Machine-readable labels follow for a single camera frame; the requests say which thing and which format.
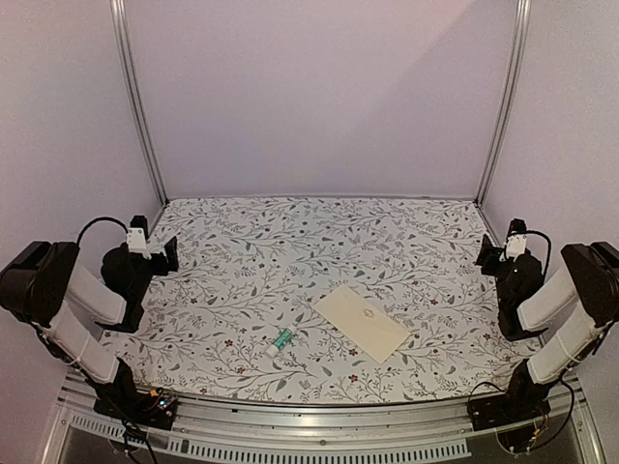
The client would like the left aluminium frame post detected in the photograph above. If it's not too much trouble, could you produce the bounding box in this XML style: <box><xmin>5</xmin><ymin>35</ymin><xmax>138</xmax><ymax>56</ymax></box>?
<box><xmin>109</xmin><ymin>0</ymin><xmax>169</xmax><ymax>207</ymax></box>

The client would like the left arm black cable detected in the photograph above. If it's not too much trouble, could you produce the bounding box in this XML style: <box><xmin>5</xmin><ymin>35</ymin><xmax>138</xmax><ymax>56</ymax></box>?
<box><xmin>76</xmin><ymin>217</ymin><xmax>132</xmax><ymax>247</ymax></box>

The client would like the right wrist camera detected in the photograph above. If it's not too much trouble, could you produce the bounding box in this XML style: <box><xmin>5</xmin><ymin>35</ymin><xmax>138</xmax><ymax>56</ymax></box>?
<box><xmin>504</xmin><ymin>218</ymin><xmax>527</xmax><ymax>260</ymax></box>

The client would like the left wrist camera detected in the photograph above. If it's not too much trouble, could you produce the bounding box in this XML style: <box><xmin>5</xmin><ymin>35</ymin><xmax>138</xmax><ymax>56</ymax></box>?
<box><xmin>126</xmin><ymin>216</ymin><xmax>150</xmax><ymax>259</ymax></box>

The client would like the floral patterned table mat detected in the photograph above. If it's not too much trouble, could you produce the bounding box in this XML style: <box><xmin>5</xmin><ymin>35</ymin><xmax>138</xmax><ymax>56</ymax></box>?
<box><xmin>101</xmin><ymin>198</ymin><xmax>540</xmax><ymax>404</ymax></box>

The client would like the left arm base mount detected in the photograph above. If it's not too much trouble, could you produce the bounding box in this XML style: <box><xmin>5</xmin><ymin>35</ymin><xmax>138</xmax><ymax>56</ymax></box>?
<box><xmin>87</xmin><ymin>360</ymin><xmax>177</xmax><ymax>430</ymax></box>

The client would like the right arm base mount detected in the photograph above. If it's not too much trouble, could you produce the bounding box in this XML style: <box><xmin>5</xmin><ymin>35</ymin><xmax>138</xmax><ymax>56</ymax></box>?
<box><xmin>467</xmin><ymin>361</ymin><xmax>558</xmax><ymax>431</ymax></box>

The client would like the front aluminium rail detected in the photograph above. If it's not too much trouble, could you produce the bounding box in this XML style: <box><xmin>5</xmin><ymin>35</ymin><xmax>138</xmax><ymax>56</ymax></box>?
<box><xmin>42</xmin><ymin>374</ymin><xmax>610</xmax><ymax>463</ymax></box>

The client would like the right aluminium frame post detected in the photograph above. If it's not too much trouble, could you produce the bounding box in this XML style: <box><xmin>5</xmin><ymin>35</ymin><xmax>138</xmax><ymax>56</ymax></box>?
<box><xmin>475</xmin><ymin>0</ymin><xmax>531</xmax><ymax>208</ymax></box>

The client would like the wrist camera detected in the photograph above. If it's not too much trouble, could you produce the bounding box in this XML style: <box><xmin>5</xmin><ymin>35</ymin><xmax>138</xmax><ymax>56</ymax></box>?
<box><xmin>504</xmin><ymin>218</ymin><xmax>527</xmax><ymax>260</ymax></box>
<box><xmin>126</xmin><ymin>216</ymin><xmax>150</xmax><ymax>259</ymax></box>

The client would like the aluminium frame post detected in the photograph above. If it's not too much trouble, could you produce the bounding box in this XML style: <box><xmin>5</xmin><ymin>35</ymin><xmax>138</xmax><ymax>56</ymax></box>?
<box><xmin>109</xmin><ymin>0</ymin><xmax>169</xmax><ymax>207</ymax></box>
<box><xmin>475</xmin><ymin>0</ymin><xmax>531</xmax><ymax>208</ymax></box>

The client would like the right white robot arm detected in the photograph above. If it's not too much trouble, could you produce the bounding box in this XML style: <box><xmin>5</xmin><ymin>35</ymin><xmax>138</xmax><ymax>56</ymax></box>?
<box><xmin>476</xmin><ymin>230</ymin><xmax>618</xmax><ymax>421</ymax></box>

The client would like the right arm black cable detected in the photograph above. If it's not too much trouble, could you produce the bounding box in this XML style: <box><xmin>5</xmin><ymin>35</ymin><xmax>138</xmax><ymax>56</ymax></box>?
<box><xmin>524</xmin><ymin>230</ymin><xmax>552</xmax><ymax>281</ymax></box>

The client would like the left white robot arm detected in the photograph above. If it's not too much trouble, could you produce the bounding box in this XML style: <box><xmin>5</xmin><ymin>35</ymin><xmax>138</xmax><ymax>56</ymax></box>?
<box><xmin>1</xmin><ymin>238</ymin><xmax>179</xmax><ymax>385</ymax></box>

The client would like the green white glue stick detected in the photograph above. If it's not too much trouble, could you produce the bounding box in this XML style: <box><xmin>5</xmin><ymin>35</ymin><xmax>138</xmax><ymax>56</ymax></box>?
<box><xmin>265</xmin><ymin>325</ymin><xmax>296</xmax><ymax>358</ymax></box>

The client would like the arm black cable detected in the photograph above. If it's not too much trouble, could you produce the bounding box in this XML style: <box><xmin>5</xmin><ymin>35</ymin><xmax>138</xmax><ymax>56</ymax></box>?
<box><xmin>524</xmin><ymin>230</ymin><xmax>552</xmax><ymax>281</ymax></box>
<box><xmin>76</xmin><ymin>217</ymin><xmax>132</xmax><ymax>247</ymax></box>

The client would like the cream envelope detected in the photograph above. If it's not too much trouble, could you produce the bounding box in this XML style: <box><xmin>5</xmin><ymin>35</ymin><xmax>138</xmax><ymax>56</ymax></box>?
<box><xmin>314</xmin><ymin>285</ymin><xmax>410</xmax><ymax>364</ymax></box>

